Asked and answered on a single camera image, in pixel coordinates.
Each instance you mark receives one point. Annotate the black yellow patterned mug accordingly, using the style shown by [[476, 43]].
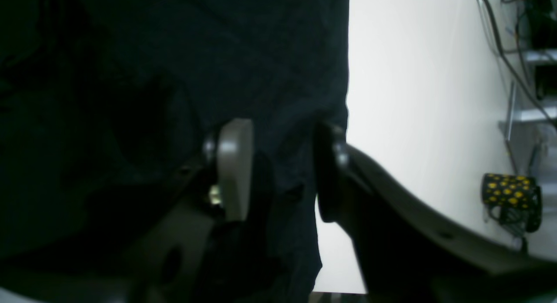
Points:
[[513, 199]]

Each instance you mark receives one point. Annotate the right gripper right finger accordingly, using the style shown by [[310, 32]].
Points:
[[408, 252]]

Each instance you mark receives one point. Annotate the black T-shirt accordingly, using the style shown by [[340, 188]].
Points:
[[103, 101]]

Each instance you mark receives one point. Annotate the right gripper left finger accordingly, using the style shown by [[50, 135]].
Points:
[[174, 257]]

